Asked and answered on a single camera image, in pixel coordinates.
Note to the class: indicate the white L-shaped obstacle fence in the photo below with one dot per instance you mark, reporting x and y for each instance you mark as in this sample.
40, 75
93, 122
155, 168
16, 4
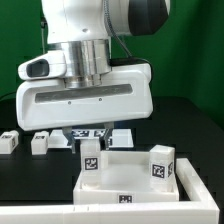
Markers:
200, 209

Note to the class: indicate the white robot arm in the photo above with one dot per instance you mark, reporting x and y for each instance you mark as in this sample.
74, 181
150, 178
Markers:
77, 82

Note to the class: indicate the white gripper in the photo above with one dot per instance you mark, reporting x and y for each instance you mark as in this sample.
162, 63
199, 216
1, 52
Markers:
43, 101

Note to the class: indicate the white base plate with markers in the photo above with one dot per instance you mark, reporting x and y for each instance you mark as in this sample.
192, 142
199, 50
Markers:
119, 138

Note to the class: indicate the white square table top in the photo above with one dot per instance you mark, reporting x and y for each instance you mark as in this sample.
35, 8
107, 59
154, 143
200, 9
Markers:
125, 178

